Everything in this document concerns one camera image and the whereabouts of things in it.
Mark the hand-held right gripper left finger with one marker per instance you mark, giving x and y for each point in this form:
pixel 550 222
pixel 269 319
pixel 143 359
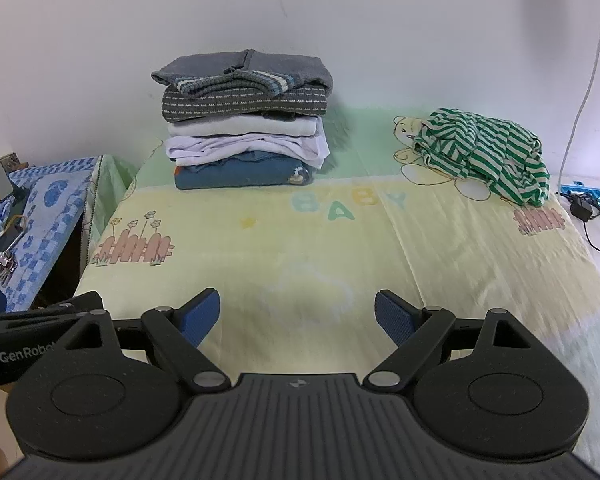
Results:
pixel 200 315

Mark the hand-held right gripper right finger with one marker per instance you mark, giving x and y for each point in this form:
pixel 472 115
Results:
pixel 395 317

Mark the grey striped sweater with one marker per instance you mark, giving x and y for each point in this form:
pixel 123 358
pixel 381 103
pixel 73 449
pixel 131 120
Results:
pixel 280 67

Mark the stack of folded clothes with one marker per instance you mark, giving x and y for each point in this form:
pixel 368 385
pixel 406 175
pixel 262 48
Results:
pixel 260 147

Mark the blue patterned side table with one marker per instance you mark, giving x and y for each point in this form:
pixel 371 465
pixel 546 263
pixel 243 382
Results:
pixel 55 200

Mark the phone on stand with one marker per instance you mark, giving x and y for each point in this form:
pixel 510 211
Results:
pixel 0 180

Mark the blue folded garment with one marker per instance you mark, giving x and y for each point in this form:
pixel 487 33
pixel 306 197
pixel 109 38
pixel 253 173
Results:
pixel 240 172

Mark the pale green sheet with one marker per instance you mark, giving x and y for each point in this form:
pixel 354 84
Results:
pixel 110 185

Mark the green white striped garment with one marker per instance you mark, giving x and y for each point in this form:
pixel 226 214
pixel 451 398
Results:
pixel 490 160

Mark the white garment with green stripes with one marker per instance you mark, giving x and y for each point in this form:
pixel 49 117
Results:
pixel 260 127

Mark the blue plastic tray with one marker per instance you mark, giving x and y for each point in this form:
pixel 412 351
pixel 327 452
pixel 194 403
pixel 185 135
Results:
pixel 587 191

